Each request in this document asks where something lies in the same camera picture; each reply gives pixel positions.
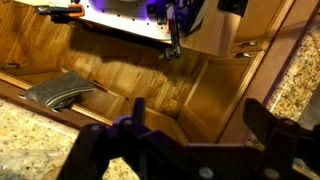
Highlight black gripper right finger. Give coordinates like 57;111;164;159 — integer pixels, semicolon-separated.
243;98;320;180

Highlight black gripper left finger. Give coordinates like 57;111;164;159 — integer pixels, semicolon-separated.
57;97;148;180

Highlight white robot base platform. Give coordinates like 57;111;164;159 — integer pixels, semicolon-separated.
15;0;208;40

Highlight wooden lower kitchen cabinets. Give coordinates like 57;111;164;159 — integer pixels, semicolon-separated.
0;0;319;144

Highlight grey folded cloth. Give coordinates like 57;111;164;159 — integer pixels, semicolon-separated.
25;71;94;109

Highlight black clamp on platform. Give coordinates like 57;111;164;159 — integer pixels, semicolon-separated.
159;18;181;60

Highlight orange handled black clamp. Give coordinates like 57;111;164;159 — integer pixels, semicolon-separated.
35;4;85;22

